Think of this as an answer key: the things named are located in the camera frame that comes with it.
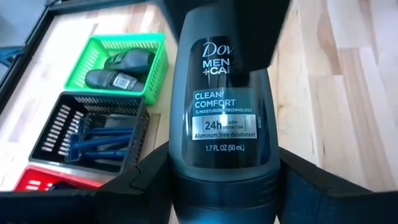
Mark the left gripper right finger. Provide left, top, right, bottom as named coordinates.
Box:
left=277, top=146, right=398, bottom=224

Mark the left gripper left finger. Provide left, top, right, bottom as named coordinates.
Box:
left=0, top=142, right=172, bottom=224

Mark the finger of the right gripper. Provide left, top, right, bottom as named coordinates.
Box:
left=229, top=0, right=292, bottom=87
left=154, top=0, right=200, bottom=40

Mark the blue disposable razor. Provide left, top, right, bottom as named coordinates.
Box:
left=67, top=133, right=134, bottom=150
left=76, top=118, right=135, bottom=136
left=67, top=148, right=129, bottom=162

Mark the grey roll-on deodorant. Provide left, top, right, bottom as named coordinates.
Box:
left=84, top=68, right=147, bottom=93
left=167, top=1, right=281, bottom=224
left=103, top=47, right=157, bottom=75

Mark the red plastic basket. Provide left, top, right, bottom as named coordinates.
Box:
left=12, top=164, right=105, bottom=192

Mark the green plastic basket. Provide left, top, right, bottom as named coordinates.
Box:
left=63, top=32, right=170, bottom=105

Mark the black plastic basket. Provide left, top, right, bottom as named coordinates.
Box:
left=28, top=91, right=151, bottom=177

